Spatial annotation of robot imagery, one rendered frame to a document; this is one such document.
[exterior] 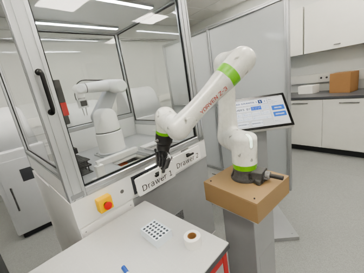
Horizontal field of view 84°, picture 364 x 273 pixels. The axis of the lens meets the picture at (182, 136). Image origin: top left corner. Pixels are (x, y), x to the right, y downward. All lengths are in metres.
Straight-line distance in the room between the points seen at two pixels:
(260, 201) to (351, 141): 2.86
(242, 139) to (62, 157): 0.83
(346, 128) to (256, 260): 2.75
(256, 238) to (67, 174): 0.98
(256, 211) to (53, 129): 0.95
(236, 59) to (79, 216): 1.03
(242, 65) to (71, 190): 0.96
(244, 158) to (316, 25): 3.25
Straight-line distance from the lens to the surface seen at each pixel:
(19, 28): 1.06
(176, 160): 1.40
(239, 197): 1.01
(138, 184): 1.20
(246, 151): 1.04
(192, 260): 0.89
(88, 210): 1.16
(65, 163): 1.06
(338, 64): 4.32
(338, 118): 3.68
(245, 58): 0.97
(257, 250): 1.28
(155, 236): 0.97
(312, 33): 4.06
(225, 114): 1.15
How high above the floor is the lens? 1.41
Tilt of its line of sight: 15 degrees down
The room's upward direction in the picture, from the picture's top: 9 degrees counter-clockwise
